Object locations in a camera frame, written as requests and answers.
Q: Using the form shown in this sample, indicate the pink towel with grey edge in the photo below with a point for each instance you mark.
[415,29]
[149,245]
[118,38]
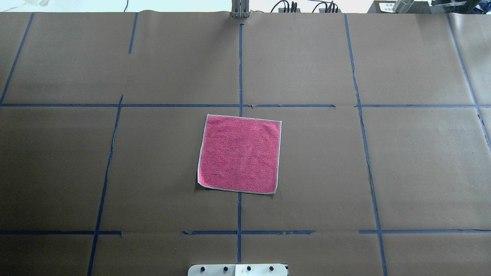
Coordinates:
[239,154]

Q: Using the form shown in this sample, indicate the black box with label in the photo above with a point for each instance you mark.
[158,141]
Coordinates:
[400,7]

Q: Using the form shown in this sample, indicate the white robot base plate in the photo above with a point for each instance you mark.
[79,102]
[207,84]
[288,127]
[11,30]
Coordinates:
[274,269]

